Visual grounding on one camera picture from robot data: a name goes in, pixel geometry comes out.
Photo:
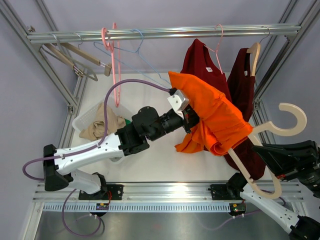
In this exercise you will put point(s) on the beige t shirt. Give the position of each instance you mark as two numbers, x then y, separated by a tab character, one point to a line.
96	129

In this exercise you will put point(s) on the beige round hook hanger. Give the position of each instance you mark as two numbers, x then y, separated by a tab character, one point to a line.
301	122

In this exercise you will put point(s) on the aluminium hanging rail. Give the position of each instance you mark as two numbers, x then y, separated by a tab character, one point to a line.
277	29

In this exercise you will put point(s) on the green t shirt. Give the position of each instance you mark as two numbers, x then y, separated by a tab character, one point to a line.
127	121

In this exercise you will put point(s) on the red t shirt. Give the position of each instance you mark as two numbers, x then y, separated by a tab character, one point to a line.
198	62

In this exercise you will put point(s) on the empty wooden hanger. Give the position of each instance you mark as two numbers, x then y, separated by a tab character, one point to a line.
89	57
79	68

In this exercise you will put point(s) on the pink plastic hanger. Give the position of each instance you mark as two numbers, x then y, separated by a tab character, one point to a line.
110	46

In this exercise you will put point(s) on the white plastic basket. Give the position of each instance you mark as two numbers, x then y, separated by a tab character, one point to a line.
86	117

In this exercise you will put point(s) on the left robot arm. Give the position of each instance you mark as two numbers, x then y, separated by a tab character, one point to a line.
63	170

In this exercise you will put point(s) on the white slotted cable duct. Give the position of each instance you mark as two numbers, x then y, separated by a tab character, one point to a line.
135	207

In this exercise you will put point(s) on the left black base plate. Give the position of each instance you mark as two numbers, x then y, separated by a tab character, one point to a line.
114	191

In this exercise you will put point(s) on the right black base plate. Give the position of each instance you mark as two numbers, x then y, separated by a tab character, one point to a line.
221	192

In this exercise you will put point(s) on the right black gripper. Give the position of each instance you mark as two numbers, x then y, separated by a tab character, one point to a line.
306	153

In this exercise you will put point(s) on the thin pink wire hanger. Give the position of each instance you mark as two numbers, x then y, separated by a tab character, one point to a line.
216	51

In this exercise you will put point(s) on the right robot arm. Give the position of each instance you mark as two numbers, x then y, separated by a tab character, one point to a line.
298	226

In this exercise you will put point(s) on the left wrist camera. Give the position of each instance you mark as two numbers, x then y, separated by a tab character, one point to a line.
178	101

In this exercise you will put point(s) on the wooden hanger with metal hook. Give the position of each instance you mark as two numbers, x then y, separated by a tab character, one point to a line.
254	52

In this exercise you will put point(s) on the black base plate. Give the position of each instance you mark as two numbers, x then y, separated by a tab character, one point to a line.
114	191
221	192

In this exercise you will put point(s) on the orange t shirt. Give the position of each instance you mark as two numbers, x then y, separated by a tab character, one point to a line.
221	125

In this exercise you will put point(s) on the dark maroon t shirt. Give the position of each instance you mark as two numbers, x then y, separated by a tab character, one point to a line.
241	88

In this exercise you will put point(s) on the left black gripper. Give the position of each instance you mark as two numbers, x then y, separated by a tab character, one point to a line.
190	118

